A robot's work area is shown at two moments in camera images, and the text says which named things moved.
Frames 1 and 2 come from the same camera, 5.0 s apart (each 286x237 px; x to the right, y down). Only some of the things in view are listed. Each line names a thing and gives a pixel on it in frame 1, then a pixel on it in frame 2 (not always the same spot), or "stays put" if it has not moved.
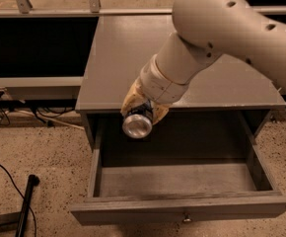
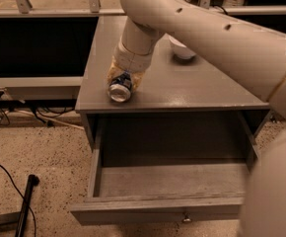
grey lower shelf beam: x=32 y=88 stays put
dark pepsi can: x=138 y=122 to x=119 y=88
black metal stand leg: x=32 y=183 stays put
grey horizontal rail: x=107 y=12 stays put
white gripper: x=161 y=84 to x=132 y=60
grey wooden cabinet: x=122 y=46 stays put
